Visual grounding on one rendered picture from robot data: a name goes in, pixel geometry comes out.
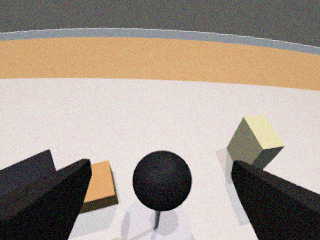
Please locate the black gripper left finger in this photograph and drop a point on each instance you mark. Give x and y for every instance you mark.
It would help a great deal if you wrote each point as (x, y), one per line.
(47, 208)

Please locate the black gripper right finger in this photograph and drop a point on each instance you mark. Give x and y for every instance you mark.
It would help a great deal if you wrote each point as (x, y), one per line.
(277, 209)

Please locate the dark grey flat rectangle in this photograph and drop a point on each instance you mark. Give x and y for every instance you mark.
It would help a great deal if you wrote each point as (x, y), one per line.
(28, 170)

